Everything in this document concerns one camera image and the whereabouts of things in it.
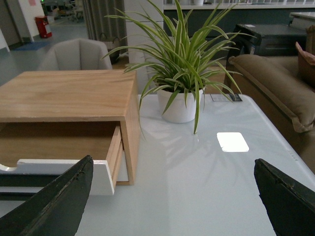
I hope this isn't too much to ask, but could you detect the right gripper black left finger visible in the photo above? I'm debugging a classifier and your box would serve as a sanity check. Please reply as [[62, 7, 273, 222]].
[[0, 155, 94, 236]]

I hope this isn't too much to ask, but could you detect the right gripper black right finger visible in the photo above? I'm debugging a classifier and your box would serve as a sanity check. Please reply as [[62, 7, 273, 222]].
[[254, 159, 315, 236]]

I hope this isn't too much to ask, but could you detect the white front wooden drawer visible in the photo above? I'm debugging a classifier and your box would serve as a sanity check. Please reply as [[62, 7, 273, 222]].
[[0, 122, 123, 195]]

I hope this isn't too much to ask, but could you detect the wooden drawer cabinet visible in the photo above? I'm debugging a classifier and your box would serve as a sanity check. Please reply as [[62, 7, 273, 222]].
[[0, 70, 140, 185]]

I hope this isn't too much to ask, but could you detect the brown sofa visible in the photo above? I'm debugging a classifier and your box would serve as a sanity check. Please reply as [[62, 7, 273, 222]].
[[224, 54, 315, 171]]

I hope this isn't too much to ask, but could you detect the white plant pot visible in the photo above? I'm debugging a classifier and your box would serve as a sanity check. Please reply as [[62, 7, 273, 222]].
[[157, 90, 203, 123]]

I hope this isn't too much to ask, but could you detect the grey armchair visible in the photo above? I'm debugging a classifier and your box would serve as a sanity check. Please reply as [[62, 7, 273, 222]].
[[37, 38, 112, 71]]

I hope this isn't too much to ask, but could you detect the spider plant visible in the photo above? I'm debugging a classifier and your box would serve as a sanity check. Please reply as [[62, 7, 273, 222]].
[[101, 0, 256, 135]]

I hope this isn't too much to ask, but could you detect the red bin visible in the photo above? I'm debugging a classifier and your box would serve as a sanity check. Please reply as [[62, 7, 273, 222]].
[[35, 16, 52, 38]]

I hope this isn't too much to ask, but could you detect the white cabinet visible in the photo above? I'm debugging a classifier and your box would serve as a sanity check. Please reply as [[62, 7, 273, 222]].
[[125, 0, 165, 95]]

